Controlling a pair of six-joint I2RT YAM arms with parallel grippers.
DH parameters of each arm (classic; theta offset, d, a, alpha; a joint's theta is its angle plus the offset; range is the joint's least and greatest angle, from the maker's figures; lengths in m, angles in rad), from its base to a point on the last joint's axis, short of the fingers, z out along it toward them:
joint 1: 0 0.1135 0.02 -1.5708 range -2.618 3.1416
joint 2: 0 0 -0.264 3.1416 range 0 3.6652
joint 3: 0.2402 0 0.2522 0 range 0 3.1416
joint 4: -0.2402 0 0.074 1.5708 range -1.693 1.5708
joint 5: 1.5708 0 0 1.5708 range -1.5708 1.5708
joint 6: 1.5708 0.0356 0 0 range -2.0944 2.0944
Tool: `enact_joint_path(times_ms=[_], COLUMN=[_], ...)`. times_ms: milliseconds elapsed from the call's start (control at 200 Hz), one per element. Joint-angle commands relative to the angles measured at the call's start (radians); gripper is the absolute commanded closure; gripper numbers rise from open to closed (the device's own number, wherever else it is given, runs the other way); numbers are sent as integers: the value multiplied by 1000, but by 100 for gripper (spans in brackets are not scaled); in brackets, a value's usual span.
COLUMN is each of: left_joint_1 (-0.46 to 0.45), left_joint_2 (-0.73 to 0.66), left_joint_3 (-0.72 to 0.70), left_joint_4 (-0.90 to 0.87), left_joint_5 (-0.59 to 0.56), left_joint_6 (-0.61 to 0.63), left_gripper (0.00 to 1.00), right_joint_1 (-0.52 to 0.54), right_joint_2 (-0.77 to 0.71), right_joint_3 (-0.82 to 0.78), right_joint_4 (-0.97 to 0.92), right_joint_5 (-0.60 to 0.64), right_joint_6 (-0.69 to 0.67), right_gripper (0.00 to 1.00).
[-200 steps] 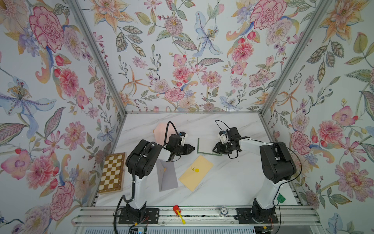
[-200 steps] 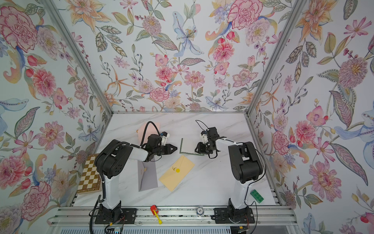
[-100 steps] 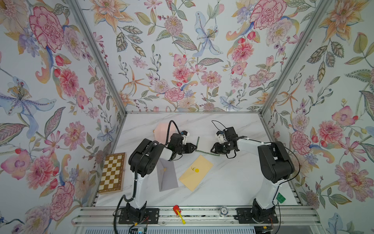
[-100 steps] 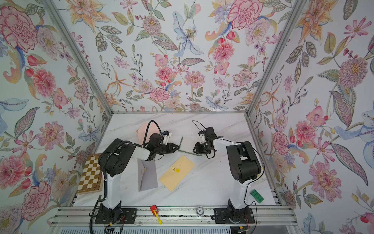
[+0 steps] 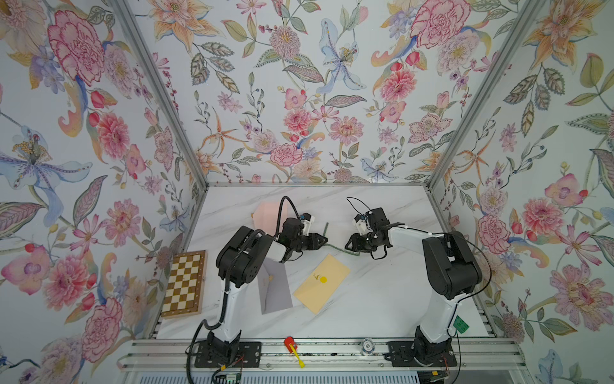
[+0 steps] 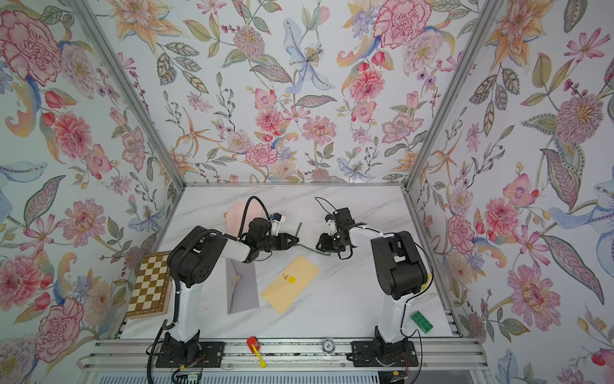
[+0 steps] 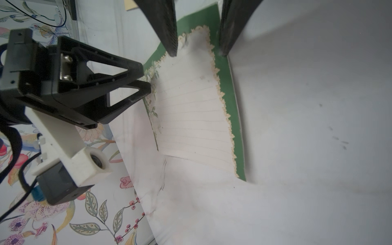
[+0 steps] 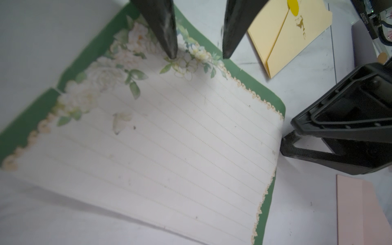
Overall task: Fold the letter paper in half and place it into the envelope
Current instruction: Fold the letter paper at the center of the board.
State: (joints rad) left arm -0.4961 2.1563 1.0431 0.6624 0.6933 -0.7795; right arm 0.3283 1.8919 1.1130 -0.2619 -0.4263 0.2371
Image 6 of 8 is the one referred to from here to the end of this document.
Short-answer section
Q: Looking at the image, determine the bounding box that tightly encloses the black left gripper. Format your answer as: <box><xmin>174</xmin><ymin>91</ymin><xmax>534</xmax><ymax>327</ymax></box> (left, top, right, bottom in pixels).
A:
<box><xmin>256</xmin><ymin>233</ymin><xmax>300</xmax><ymax>253</ymax></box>

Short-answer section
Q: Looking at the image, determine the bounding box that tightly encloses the green bordered letter paper underneath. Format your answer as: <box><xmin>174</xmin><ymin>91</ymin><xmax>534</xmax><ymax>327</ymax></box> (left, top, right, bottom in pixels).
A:
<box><xmin>292</xmin><ymin>222</ymin><xmax>334</xmax><ymax>257</ymax></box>

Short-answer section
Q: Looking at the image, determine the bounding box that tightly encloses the yellow envelope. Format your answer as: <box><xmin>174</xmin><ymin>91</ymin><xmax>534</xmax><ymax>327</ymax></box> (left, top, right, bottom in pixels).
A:
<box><xmin>261</xmin><ymin>255</ymin><xmax>320</xmax><ymax>315</ymax></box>

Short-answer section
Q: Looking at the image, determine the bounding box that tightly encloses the grey lavender envelope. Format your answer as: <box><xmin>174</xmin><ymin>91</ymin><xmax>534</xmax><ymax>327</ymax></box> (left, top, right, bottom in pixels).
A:
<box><xmin>225</xmin><ymin>259</ymin><xmax>260</xmax><ymax>315</ymax></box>

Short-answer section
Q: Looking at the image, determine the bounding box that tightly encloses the pink envelope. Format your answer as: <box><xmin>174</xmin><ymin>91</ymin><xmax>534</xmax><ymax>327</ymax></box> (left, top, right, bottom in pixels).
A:
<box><xmin>225</xmin><ymin>200</ymin><xmax>264</xmax><ymax>237</ymax></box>

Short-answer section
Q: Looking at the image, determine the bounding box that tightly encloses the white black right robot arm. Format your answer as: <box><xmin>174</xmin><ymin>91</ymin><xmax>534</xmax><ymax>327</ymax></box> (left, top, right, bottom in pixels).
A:
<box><xmin>316</xmin><ymin>208</ymin><xmax>429</xmax><ymax>354</ymax></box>

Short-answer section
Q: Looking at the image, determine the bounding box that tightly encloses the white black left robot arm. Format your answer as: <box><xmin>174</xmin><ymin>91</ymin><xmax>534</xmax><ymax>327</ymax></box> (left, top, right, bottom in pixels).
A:
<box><xmin>161</xmin><ymin>218</ymin><xmax>299</xmax><ymax>355</ymax></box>

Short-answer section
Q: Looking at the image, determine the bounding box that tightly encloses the round silver knob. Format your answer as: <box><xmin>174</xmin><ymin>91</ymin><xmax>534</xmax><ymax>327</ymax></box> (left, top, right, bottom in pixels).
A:
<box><xmin>321</xmin><ymin>339</ymin><xmax>336</xmax><ymax>355</ymax></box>

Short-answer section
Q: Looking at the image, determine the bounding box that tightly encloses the yellow stick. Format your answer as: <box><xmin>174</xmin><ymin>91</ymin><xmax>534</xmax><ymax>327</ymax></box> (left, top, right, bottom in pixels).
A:
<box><xmin>254</xmin><ymin>350</ymin><xmax>267</xmax><ymax>369</ymax></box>

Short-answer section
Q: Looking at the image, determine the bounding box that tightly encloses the green tag label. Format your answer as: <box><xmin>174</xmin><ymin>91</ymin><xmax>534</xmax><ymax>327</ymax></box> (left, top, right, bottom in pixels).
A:
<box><xmin>410</xmin><ymin>310</ymin><xmax>433</xmax><ymax>334</ymax></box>

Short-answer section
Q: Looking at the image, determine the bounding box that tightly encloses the wooden checkered chessboard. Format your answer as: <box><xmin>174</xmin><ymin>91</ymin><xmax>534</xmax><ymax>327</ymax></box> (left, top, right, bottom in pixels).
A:
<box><xmin>126</xmin><ymin>252</ymin><xmax>173</xmax><ymax>318</ymax></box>

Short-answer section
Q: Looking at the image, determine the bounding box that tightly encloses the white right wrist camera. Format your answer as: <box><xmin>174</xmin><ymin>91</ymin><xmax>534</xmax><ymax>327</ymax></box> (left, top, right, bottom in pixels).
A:
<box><xmin>325</xmin><ymin>214</ymin><xmax>338</xmax><ymax>236</ymax></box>

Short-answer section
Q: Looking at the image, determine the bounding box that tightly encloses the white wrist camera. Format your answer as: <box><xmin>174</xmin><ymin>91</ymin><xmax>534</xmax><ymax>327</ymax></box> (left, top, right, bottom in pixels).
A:
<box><xmin>325</xmin><ymin>214</ymin><xmax>338</xmax><ymax>236</ymax></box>
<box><xmin>270</xmin><ymin>213</ymin><xmax>286</xmax><ymax>236</ymax></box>

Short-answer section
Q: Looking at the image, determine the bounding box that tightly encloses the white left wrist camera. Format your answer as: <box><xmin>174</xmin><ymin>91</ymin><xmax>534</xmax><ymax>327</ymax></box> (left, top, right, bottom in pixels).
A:
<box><xmin>270</xmin><ymin>213</ymin><xmax>286</xmax><ymax>236</ymax></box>

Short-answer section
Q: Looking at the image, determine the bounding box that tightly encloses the black corrugated left cable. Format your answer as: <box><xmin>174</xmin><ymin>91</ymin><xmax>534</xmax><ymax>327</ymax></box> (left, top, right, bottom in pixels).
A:
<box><xmin>146</xmin><ymin>195</ymin><xmax>272</xmax><ymax>384</ymax></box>

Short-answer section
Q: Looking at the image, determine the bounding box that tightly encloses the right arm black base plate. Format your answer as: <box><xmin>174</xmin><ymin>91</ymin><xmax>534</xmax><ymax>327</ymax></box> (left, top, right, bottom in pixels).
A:
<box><xmin>346</xmin><ymin>339</ymin><xmax>419</xmax><ymax>367</ymax></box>

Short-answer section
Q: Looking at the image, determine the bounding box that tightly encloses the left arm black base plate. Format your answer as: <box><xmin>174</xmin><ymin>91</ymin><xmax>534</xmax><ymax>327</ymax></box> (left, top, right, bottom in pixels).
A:
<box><xmin>154</xmin><ymin>340</ymin><xmax>225</xmax><ymax>369</ymax></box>

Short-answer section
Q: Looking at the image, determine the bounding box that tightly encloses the aluminium front rail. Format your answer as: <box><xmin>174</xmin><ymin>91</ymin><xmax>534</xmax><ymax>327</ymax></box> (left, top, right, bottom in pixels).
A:
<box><xmin>77</xmin><ymin>337</ymin><xmax>488</xmax><ymax>373</ymax></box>

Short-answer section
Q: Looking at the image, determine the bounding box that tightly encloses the aluminium corner frame post right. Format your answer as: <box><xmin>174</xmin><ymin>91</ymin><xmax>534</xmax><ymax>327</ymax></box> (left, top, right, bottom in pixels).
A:
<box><xmin>404</xmin><ymin>0</ymin><xmax>501</xmax><ymax>192</ymax></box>

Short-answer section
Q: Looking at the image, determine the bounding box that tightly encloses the aluminium corner frame post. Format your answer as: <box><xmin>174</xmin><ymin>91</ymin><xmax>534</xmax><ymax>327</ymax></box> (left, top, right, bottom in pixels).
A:
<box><xmin>68</xmin><ymin>1</ymin><xmax>186</xmax><ymax>192</ymax></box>
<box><xmin>404</xmin><ymin>0</ymin><xmax>501</xmax><ymax>192</ymax></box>

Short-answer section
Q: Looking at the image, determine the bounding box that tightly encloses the aluminium corner frame post left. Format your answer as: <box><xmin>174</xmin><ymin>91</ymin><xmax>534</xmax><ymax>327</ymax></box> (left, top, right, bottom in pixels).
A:
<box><xmin>68</xmin><ymin>1</ymin><xmax>186</xmax><ymax>192</ymax></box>

